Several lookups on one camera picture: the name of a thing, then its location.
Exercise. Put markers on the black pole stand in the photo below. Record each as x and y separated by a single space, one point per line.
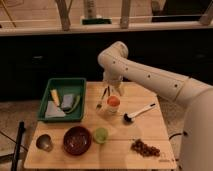
18 141

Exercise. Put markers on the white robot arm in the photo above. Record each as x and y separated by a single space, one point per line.
196 97

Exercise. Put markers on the green plastic cup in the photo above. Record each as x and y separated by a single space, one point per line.
100 135

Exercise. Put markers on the green plastic tray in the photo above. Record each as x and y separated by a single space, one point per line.
75 86

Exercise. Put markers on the green base white post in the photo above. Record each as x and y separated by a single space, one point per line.
90 16

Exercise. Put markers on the grey sponge block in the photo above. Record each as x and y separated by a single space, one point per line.
67 101

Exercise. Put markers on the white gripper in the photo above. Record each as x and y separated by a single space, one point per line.
115 81

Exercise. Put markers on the bunch of dark grapes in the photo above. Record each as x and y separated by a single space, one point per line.
143 149

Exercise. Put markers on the grey folded cloth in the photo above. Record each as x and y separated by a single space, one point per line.
53 111

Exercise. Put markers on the dark red bowl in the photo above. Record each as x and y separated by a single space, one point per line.
77 140

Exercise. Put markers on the white paper cup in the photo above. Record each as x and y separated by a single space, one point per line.
112 109

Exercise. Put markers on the yellow corn piece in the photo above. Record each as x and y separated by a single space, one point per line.
55 97

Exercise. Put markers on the small metal cup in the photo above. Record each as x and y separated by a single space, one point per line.
44 142

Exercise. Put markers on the green bean pod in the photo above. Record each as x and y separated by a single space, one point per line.
77 100

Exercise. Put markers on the white handled black brush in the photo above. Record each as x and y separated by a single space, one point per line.
129 117

